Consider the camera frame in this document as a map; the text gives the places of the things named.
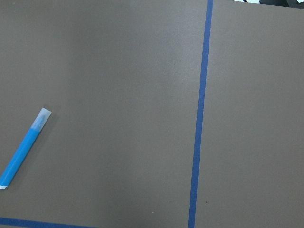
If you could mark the blue highlighter pen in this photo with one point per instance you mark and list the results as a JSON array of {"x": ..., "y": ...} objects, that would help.
[{"x": 24, "y": 147}]

